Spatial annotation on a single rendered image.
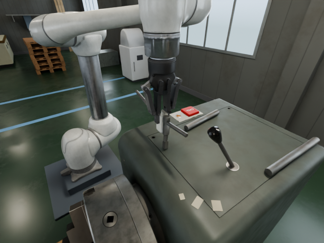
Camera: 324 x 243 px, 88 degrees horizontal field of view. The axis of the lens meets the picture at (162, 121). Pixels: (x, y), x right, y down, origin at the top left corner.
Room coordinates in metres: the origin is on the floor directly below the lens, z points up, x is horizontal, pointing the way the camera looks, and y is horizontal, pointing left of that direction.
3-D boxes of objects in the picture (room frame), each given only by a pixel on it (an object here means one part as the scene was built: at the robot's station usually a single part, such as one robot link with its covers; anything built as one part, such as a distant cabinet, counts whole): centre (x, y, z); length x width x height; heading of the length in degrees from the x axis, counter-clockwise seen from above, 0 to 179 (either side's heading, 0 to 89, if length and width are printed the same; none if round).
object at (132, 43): (4.86, 0.77, 0.65); 0.66 x 0.56 x 1.30; 37
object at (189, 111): (0.66, -0.13, 1.26); 0.06 x 0.06 x 0.02; 32
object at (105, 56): (6.46, 2.23, 0.48); 1.00 x 0.81 x 0.96; 127
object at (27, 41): (5.93, 3.91, 0.47); 1.30 x 0.90 x 0.93; 37
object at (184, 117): (0.65, -0.11, 1.23); 0.13 x 0.08 x 0.06; 122
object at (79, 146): (0.76, 0.50, 0.97); 0.18 x 0.16 x 0.22; 147
